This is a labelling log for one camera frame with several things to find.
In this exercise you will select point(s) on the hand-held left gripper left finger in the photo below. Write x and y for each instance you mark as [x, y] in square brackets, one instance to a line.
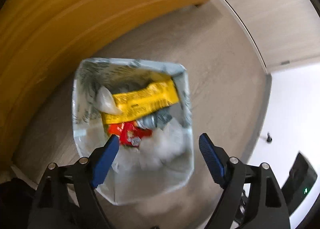
[106, 161]

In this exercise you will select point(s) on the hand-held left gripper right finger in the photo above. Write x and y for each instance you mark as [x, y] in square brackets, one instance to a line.
[211, 161]

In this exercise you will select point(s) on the red snack wrapper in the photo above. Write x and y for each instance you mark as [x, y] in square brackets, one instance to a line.
[130, 133]

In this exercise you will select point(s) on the yellow and white snack packet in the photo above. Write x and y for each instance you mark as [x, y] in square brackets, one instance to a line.
[140, 101]

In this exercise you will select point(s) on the white bin with liner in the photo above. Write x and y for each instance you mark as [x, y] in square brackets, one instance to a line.
[85, 81]

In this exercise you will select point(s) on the white crumpled tissue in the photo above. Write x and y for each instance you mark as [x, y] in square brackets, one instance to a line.
[106, 100]

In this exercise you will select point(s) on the silver foil wrapper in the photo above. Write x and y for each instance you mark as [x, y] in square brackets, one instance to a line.
[152, 120]

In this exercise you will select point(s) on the black door stopper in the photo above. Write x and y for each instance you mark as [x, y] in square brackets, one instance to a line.
[269, 138]

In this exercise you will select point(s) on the black appliance with green light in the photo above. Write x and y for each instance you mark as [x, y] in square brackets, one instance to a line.
[300, 176]

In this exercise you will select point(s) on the wooden bed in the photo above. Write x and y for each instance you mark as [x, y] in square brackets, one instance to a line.
[75, 19]

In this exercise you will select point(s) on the light wooden door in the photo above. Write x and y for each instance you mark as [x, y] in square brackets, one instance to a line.
[275, 19]

